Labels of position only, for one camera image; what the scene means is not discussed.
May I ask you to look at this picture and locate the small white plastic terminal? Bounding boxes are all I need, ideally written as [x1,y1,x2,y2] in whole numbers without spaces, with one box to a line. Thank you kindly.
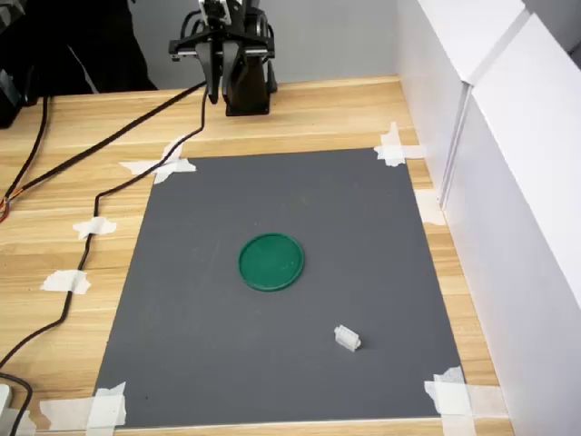
[334,324,363,353]

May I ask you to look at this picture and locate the round green lid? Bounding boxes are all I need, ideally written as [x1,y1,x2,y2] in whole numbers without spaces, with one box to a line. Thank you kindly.
[238,231,306,294]

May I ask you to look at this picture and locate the person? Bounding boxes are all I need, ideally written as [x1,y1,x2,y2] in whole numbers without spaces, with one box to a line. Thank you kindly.
[0,0,158,97]

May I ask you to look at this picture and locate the white tape piece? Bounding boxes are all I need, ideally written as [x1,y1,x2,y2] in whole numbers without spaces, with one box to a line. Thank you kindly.
[424,366,509,436]
[38,381,128,431]
[415,190,448,227]
[72,216,118,241]
[118,134,198,185]
[373,121,428,168]
[40,270,92,295]

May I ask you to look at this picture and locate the white partition panel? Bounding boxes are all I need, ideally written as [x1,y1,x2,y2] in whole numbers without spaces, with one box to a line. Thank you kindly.
[394,0,532,203]
[442,12,581,436]

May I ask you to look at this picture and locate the dark grey mat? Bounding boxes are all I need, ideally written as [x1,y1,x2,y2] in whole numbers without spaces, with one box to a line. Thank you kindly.
[93,147,468,429]

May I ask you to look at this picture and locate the thick black cable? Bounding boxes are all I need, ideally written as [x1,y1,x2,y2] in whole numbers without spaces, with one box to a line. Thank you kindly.
[0,80,210,223]

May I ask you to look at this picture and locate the thin black cable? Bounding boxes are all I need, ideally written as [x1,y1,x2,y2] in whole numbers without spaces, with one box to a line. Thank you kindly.
[0,94,51,203]
[0,88,214,369]
[0,372,34,436]

